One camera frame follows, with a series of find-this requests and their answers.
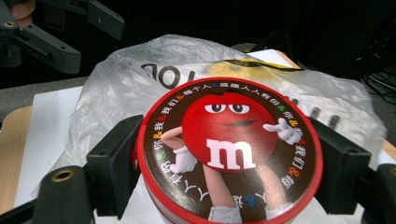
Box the round red candy tin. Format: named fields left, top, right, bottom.
left=134, top=77, right=325, bottom=224

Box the bundle of floor cables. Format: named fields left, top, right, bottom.
left=361, top=70, right=396, bottom=105

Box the translucent smiley plastic bag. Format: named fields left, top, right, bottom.
left=31, top=34, right=389, bottom=224

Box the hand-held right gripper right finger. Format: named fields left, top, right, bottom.
left=310, top=119, right=373, bottom=217

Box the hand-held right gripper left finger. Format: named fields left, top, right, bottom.
left=86, top=114, right=145, bottom=219

